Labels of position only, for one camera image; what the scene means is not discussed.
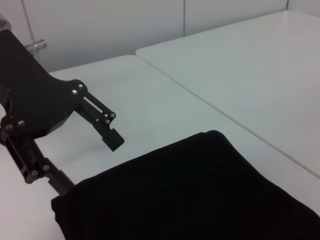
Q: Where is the black shirt with FREE print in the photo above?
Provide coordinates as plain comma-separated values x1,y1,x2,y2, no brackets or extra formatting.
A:
50,129,320,240

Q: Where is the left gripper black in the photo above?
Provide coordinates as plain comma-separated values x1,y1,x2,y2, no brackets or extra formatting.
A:
0,28,126,197

